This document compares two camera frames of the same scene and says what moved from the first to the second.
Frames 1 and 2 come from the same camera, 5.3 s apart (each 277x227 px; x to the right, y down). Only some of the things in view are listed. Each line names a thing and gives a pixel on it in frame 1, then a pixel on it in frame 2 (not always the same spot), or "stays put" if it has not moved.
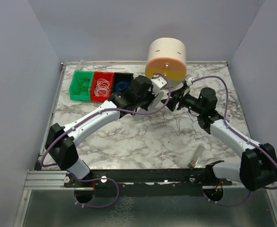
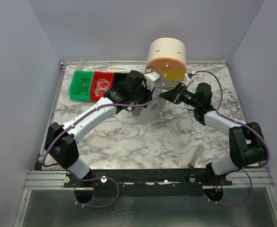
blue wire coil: [122, 85] stays put
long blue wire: [178, 133] → [195, 133]
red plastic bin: [102, 86] stays put
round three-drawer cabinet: [166, 59] stays put
